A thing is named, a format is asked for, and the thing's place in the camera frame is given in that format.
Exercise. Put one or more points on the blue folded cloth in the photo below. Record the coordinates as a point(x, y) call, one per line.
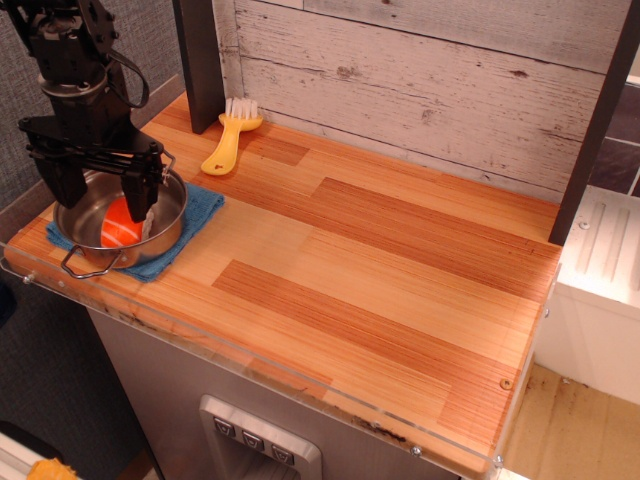
point(192, 215)

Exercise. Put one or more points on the dark upright post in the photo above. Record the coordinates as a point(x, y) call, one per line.
point(200, 56)
point(605, 107)

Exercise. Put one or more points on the orange salmon sushi toy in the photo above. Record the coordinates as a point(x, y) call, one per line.
point(118, 228)

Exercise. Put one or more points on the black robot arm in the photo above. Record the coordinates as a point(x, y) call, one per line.
point(71, 41)

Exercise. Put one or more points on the dark left upright post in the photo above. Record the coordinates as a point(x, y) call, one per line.
point(200, 56)

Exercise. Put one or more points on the stainless steel pot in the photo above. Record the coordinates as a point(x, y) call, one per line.
point(100, 237)

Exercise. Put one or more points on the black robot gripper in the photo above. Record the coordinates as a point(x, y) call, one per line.
point(91, 128)

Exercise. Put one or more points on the dark right upright post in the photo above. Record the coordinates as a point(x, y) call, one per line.
point(605, 107)

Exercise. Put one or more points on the yellow brush white bristles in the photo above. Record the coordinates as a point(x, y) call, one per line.
point(240, 115)

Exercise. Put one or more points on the silver dispenser panel with buttons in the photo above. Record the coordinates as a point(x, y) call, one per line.
point(244, 446)

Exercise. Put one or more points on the white cabinet at right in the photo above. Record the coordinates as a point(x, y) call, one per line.
point(590, 329)

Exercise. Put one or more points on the clear acrylic edge guard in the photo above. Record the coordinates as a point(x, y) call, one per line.
point(424, 353)

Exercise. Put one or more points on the yellow object bottom left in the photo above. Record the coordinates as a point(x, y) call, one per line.
point(51, 469)

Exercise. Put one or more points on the grey toy fridge cabinet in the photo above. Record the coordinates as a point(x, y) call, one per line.
point(165, 384)

